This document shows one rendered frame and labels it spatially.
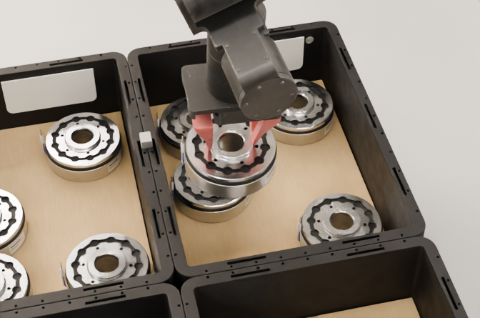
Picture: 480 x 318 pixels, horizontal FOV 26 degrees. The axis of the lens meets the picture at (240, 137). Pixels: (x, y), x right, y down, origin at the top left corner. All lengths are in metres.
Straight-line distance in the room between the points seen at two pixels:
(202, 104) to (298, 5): 0.84
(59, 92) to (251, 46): 0.56
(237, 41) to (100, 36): 0.89
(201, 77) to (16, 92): 0.43
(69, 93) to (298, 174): 0.34
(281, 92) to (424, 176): 0.67
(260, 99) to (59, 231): 0.48
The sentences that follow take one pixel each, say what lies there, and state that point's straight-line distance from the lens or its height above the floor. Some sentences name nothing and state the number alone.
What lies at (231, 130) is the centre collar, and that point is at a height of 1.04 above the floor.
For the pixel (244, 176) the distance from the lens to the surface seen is 1.14.
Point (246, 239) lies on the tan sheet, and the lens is 1.34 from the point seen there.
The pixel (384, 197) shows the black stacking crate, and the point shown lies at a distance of 1.34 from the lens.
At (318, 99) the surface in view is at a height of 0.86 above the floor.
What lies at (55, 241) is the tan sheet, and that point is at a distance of 1.36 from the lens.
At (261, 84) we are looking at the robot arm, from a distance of 0.95.
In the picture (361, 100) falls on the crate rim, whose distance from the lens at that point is 1.37.
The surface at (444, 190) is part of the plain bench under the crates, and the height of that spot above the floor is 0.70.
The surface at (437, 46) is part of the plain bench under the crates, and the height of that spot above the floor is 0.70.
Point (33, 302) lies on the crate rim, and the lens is 1.18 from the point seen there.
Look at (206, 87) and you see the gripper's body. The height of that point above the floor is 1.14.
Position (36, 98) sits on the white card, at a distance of 1.47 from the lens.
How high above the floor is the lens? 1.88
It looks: 46 degrees down
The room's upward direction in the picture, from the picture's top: straight up
